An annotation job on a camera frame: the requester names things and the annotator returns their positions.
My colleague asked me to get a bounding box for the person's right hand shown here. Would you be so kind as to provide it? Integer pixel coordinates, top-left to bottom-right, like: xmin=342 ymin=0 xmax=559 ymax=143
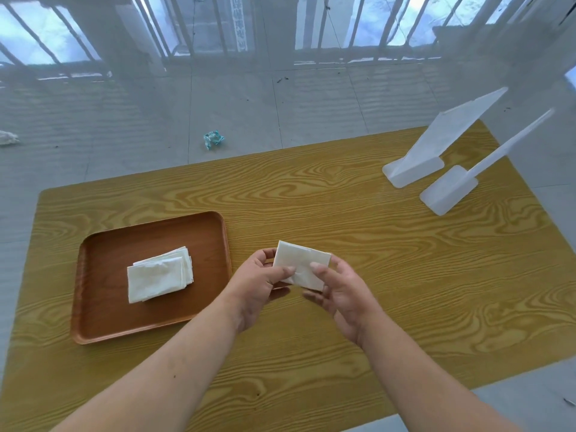
xmin=302 ymin=254 xmax=388 ymax=349

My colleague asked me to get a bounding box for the person's left hand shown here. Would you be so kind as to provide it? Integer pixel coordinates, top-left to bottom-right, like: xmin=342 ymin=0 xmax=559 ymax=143
xmin=223 ymin=247 xmax=298 ymax=334

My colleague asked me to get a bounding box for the brown wooden tray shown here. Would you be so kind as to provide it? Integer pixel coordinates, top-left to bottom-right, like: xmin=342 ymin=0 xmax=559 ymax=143
xmin=70 ymin=211 xmax=233 ymax=346

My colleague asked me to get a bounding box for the person's left forearm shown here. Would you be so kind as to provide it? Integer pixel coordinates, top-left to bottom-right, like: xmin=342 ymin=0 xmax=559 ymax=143
xmin=49 ymin=294 xmax=246 ymax=432

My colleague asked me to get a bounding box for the person's right forearm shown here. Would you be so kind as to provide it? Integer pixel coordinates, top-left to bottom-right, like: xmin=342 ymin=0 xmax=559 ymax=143
xmin=358 ymin=312 xmax=525 ymax=432

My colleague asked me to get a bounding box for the white plastic stand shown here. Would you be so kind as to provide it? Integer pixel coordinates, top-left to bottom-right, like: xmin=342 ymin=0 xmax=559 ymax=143
xmin=419 ymin=108 xmax=555 ymax=217
xmin=382 ymin=86 xmax=509 ymax=190

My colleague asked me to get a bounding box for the crumpled teal wrapper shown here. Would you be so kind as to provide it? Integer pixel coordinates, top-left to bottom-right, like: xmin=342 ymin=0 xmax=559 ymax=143
xmin=203 ymin=129 xmax=226 ymax=151

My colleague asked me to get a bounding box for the metal window railing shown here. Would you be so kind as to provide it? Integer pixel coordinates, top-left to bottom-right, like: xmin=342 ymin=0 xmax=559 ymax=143
xmin=0 ymin=0 xmax=576 ymax=82

